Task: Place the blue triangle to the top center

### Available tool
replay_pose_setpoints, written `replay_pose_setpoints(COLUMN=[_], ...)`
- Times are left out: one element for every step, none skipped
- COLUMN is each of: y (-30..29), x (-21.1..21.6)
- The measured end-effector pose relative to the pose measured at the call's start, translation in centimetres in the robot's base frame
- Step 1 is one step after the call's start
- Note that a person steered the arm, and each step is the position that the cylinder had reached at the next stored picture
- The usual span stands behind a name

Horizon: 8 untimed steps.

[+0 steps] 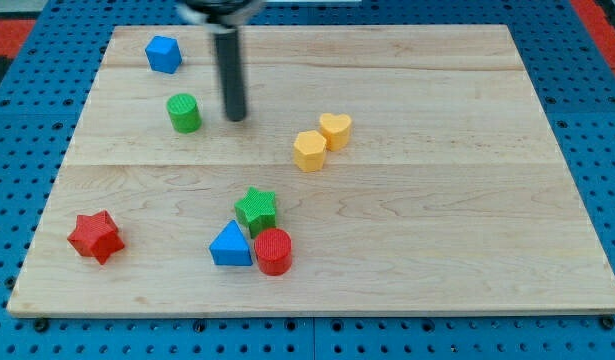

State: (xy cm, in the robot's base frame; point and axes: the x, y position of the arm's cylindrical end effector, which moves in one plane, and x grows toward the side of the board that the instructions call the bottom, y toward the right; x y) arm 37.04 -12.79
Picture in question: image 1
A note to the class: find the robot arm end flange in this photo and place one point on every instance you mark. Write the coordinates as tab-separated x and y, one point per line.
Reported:
224	13

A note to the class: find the blue triangle block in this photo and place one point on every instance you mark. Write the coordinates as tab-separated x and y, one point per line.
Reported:
230	247

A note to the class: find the yellow hexagon block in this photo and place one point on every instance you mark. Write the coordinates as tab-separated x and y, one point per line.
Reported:
309	151

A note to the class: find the green star block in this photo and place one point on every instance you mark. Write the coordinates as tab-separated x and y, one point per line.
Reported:
256	210

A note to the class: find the yellow heart block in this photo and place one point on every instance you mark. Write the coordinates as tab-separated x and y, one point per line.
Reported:
336	129

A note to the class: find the red cylinder block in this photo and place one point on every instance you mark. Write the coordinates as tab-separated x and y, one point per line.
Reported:
273	249

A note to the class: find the wooden board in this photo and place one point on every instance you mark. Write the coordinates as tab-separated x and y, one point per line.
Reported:
452	197

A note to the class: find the green cylinder block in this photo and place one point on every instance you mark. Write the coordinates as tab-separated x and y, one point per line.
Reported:
184	113

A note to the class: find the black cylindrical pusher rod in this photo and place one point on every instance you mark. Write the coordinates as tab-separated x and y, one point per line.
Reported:
231	74

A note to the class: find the blue cube block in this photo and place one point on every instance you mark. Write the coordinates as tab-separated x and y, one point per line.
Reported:
163	54

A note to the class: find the red star block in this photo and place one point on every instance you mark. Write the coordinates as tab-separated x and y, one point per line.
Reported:
96	236

